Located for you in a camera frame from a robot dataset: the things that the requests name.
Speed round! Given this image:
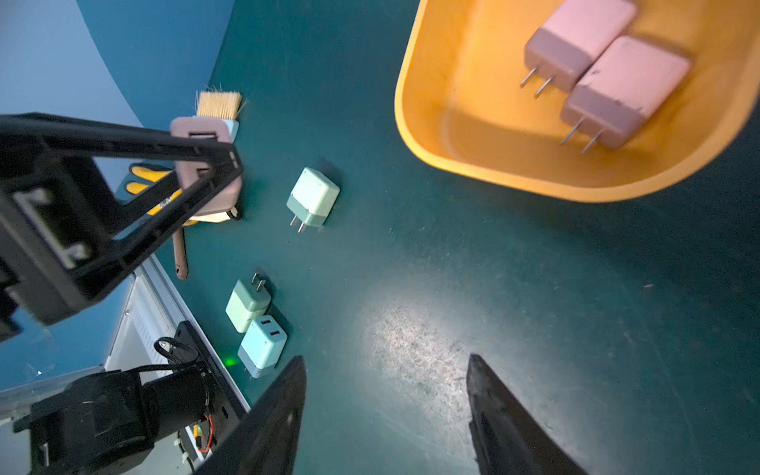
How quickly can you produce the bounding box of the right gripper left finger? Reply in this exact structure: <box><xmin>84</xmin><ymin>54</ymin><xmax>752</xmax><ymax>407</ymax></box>
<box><xmin>196</xmin><ymin>356</ymin><xmax>307</xmax><ymax>474</ymax></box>

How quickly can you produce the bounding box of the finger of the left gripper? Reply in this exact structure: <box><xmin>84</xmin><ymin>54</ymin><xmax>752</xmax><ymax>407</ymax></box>
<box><xmin>1</xmin><ymin>113</ymin><xmax>243</xmax><ymax>327</ymax></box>

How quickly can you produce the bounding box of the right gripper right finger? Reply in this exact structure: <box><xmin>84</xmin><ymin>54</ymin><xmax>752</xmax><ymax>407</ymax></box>
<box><xmin>466</xmin><ymin>353</ymin><xmax>585</xmax><ymax>474</ymax></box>

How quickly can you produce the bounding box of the blue plug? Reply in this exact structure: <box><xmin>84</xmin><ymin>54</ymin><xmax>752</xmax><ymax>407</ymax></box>
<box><xmin>237</xmin><ymin>315</ymin><xmax>288</xmax><ymax>379</ymax></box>

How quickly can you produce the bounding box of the pink plug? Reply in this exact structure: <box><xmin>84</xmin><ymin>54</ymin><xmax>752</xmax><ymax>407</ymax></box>
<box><xmin>560</xmin><ymin>36</ymin><xmax>693</xmax><ymax>152</ymax></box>
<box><xmin>520</xmin><ymin>0</ymin><xmax>637</xmax><ymax>96</ymax></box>
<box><xmin>169</xmin><ymin>116</ymin><xmax>243</xmax><ymax>218</ymax></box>

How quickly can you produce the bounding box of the green plug pile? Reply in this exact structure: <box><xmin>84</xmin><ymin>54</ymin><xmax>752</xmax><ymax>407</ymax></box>
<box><xmin>286</xmin><ymin>167</ymin><xmax>340</xmax><ymax>233</ymax></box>

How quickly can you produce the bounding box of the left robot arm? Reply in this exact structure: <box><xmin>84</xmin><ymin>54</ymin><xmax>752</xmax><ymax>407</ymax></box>
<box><xmin>1</xmin><ymin>114</ymin><xmax>243</xmax><ymax>474</ymax></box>

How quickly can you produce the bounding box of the yellow storage box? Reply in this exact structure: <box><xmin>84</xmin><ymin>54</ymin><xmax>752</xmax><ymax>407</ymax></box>
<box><xmin>395</xmin><ymin>1</ymin><xmax>759</xmax><ymax>202</ymax></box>

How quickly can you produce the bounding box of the yellow work glove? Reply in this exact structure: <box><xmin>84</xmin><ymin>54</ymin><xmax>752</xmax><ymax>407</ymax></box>
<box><xmin>115</xmin><ymin>162</ymin><xmax>239</xmax><ymax>227</ymax></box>

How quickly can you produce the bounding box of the wooden handle tool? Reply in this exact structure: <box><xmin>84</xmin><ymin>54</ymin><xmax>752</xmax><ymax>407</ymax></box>
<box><xmin>172</xmin><ymin>228</ymin><xmax>189</xmax><ymax>280</ymax></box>

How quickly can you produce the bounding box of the brush with blue handle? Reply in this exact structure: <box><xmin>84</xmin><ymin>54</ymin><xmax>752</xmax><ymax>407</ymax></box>
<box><xmin>195</xmin><ymin>90</ymin><xmax>243</xmax><ymax>142</ymax></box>

